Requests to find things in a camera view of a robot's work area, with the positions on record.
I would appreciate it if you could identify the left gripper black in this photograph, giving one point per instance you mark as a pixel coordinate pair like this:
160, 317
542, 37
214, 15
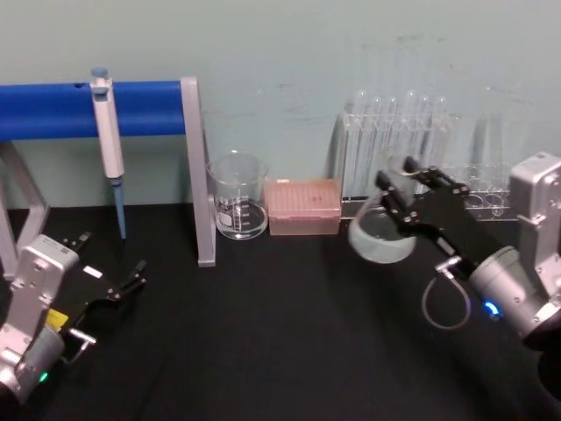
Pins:
98, 291

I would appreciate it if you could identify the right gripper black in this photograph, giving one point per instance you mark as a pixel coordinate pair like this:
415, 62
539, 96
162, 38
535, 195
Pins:
451, 219

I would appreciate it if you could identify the round-bottom glass flask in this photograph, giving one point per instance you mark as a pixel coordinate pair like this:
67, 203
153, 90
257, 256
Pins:
379, 241

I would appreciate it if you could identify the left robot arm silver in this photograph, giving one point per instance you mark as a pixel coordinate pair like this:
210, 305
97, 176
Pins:
39, 263

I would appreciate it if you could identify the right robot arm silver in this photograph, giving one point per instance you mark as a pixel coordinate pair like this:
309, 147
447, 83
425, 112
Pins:
497, 267

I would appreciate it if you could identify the glass test tube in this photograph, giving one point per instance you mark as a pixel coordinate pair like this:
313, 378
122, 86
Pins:
362, 131
441, 131
411, 123
376, 131
392, 127
425, 131

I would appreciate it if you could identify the clear acrylic test tube rack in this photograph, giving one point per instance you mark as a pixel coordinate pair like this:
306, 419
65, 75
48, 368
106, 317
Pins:
482, 197

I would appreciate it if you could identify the pink pipette tip box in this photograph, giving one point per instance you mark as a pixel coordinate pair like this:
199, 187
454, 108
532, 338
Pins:
302, 206

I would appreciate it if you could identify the white and blue pipette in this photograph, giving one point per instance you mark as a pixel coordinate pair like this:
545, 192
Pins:
107, 131

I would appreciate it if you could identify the glass beaker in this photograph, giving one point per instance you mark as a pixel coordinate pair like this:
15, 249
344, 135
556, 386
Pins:
236, 206

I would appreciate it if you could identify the blue and grey pipette stand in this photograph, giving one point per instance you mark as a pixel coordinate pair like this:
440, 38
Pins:
44, 109

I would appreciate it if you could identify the black table cloth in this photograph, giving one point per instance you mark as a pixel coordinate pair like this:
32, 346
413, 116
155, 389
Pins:
263, 329

